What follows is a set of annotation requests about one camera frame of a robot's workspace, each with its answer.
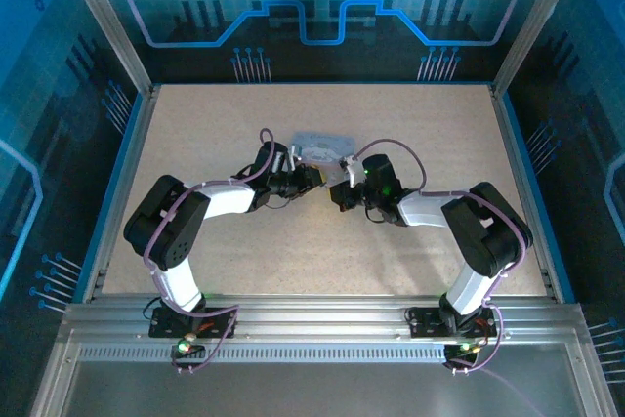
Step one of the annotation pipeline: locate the clear plastic bag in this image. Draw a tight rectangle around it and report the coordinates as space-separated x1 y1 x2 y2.
290 129 356 187

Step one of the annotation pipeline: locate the black LED connector box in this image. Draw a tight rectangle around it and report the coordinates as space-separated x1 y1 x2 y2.
170 338 206 360
443 341 482 360

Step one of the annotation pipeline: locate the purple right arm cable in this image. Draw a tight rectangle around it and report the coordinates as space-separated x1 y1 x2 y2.
355 138 531 306

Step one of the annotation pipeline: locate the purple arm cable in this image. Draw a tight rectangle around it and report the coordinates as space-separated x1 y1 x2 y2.
355 138 531 306
143 127 275 315

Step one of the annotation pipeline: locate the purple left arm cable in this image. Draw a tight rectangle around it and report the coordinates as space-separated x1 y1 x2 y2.
143 127 275 315

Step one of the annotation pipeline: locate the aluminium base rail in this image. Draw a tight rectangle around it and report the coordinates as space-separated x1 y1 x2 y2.
65 295 585 343

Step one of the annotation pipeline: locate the aluminium table side rail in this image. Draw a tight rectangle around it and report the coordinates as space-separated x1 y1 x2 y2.
81 84 160 302
489 84 563 302

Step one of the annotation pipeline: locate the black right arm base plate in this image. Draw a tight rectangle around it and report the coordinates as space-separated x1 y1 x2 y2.
407 307 504 340

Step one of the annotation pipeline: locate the slotted grey cable duct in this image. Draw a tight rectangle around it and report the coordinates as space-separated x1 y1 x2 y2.
77 345 458 364

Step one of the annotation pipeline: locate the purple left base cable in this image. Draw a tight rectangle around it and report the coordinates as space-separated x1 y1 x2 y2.
170 304 241 374

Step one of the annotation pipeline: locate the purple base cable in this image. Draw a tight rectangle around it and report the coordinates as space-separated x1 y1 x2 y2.
446 304 505 374
170 304 241 374

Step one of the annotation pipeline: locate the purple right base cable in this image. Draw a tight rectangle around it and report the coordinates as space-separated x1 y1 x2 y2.
446 304 505 374

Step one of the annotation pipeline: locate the aluminium frame post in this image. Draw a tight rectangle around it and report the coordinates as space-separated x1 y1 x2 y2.
53 0 160 96
490 0 590 96

